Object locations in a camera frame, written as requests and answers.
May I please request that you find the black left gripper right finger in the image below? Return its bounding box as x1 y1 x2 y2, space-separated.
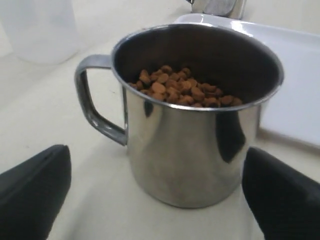
242 147 320 240

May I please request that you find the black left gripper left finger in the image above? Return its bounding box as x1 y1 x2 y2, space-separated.
0 144 72 240

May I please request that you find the white plastic tray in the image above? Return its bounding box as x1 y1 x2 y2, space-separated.
175 13 320 147

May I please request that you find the translucent plastic tall container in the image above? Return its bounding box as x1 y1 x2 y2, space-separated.
0 0 80 64

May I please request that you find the right steel mug with kibble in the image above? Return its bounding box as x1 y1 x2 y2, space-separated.
186 0 247 20

